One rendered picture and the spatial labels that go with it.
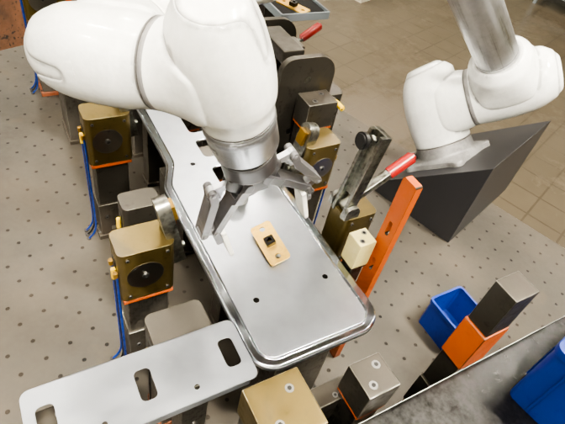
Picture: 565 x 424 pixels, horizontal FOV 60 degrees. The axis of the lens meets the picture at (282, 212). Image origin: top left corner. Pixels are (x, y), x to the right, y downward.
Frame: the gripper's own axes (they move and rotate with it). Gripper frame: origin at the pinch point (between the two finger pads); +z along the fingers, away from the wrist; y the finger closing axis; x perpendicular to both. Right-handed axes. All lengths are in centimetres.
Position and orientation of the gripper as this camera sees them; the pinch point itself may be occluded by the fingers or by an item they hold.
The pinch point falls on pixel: (265, 226)
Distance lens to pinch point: 78.9
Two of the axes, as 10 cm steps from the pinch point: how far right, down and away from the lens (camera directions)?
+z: 1.0, 5.3, 8.4
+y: -8.8, 4.4, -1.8
